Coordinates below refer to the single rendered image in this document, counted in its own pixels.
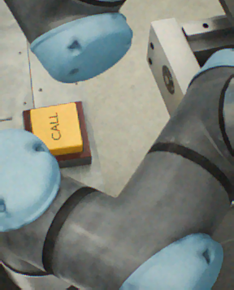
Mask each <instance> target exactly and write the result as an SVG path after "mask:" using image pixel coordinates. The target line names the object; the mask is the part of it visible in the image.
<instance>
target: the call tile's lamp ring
mask: <svg viewBox="0 0 234 290"><path fill-rule="evenodd" d="M74 103H75V104H76V109H77V114H78V117H79V121H80V129H81V133H82V137H83V146H84V152H83V153H78V154H69V155H64V156H61V155H59V156H54V157H55V158H56V161H57V162H61V161H66V160H71V159H76V158H79V159H81V158H91V157H92V155H91V151H90V147H89V139H88V136H87V131H86V126H85V120H84V112H83V107H82V104H81V101H78V102H74ZM30 110H32V109H30ZM30 110H23V113H24V127H25V130H26V131H28V132H31V129H30V124H29V120H28V115H30Z"/></svg>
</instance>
